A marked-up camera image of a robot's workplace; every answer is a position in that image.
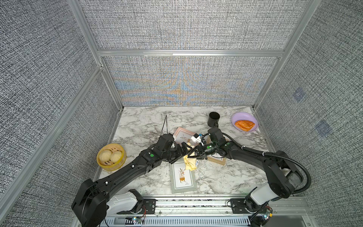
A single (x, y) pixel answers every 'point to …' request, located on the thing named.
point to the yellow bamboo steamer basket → (109, 165)
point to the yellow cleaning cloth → (190, 163)
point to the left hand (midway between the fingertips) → (191, 152)
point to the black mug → (213, 119)
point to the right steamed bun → (115, 156)
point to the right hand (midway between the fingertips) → (188, 155)
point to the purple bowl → (244, 115)
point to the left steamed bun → (104, 155)
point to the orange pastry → (245, 125)
